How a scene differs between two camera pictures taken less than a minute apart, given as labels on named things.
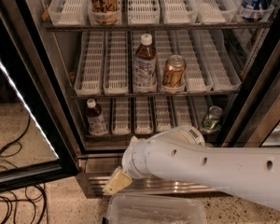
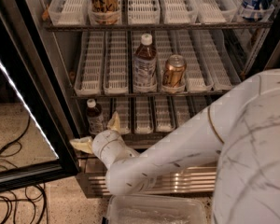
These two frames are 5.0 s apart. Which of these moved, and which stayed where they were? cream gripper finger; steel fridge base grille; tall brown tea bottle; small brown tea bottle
Moved: cream gripper finger
Stayed: small brown tea bottle; tall brown tea bottle; steel fridge base grille
